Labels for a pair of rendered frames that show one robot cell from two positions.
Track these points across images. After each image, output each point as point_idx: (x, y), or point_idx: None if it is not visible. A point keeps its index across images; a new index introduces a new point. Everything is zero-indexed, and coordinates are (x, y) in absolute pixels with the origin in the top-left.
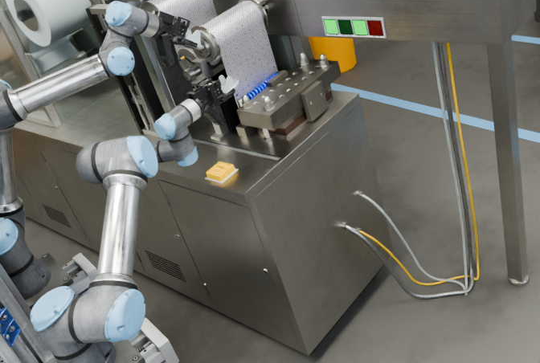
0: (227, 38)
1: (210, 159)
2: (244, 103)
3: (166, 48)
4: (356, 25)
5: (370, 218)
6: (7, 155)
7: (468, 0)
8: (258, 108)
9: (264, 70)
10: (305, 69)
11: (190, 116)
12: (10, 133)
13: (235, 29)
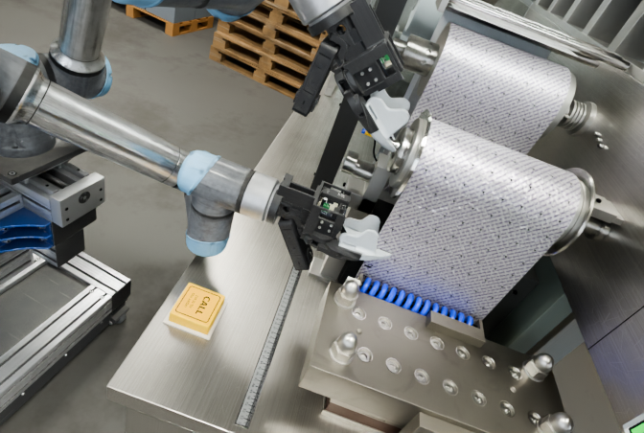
0: (443, 184)
1: (250, 277)
2: (341, 290)
3: (310, 74)
4: None
5: None
6: None
7: None
8: (340, 324)
9: (460, 294)
10: (514, 384)
11: (235, 201)
12: None
13: (479, 189)
